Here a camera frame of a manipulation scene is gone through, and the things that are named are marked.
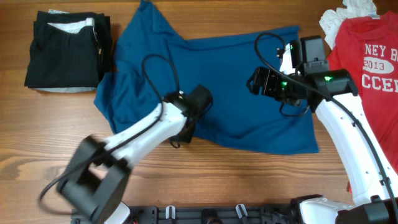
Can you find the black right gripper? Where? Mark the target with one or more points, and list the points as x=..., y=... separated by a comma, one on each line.
x=259, y=81

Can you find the blue polo shirt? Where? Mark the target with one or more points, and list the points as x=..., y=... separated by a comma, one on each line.
x=152, y=60

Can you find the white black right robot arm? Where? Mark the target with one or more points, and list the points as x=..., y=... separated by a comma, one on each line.
x=334, y=98

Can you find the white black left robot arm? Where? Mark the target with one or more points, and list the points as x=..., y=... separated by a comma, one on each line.
x=97, y=175

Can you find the white crumpled cloth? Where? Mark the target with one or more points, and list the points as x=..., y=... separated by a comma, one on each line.
x=331, y=20

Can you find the red printed t-shirt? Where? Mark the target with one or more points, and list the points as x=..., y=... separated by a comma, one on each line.
x=367, y=48

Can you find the folded black garment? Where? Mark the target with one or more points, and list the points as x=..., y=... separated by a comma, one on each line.
x=69, y=51

